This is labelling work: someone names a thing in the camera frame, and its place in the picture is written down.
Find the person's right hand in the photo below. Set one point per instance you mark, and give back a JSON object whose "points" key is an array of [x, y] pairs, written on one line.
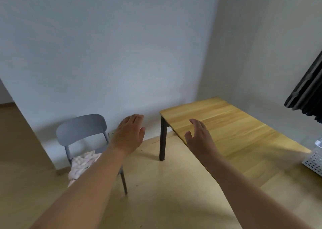
{"points": [[201, 140]]}

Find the person's left hand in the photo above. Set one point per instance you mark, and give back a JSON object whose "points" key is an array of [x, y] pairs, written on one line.
{"points": [[129, 134]]}

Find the pink white striped towel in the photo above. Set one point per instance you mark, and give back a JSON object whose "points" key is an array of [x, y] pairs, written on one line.
{"points": [[84, 159]]}

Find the white plastic basket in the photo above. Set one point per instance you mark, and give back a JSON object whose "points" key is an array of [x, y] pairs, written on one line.
{"points": [[314, 160]]}

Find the person's left forearm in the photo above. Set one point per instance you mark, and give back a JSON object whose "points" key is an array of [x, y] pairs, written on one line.
{"points": [[83, 188]]}

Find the person's right forearm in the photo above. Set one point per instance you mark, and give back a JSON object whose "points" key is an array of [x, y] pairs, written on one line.
{"points": [[251, 196]]}

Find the wooden table with black legs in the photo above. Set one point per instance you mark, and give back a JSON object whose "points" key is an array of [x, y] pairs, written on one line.
{"points": [[226, 125]]}

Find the grey plastic chair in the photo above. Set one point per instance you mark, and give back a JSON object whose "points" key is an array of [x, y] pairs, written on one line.
{"points": [[80, 128]]}

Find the wide dark curtain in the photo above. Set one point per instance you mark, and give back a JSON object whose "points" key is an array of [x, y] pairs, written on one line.
{"points": [[308, 98]]}

